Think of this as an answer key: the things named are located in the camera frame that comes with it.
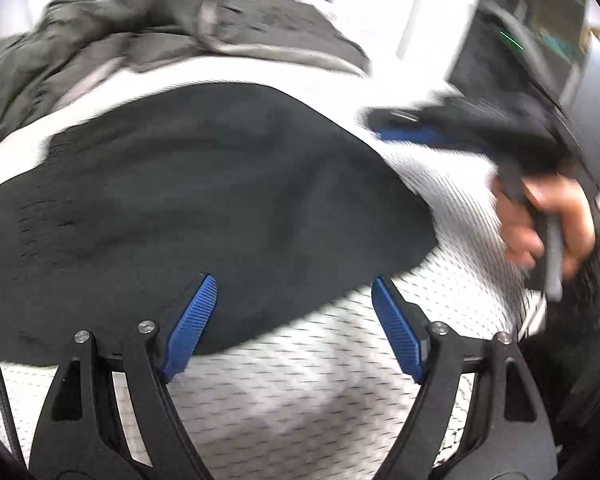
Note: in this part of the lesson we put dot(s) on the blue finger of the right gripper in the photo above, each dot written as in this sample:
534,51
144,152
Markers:
393,118
413,135

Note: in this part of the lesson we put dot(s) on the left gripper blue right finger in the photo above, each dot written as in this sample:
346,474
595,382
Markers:
507,434

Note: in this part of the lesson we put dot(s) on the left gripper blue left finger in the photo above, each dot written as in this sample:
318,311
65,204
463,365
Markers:
80,435

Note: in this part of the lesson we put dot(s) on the black pants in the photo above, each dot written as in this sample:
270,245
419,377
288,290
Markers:
284,208

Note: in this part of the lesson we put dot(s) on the person's right hand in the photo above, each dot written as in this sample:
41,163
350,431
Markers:
552,195

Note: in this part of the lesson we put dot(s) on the white wardrobe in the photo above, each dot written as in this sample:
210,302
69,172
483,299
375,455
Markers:
410,43

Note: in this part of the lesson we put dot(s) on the white honeycomb mattress cover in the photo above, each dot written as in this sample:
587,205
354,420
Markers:
323,397

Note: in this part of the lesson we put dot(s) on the dark green duvet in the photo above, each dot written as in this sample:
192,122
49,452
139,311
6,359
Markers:
79,43

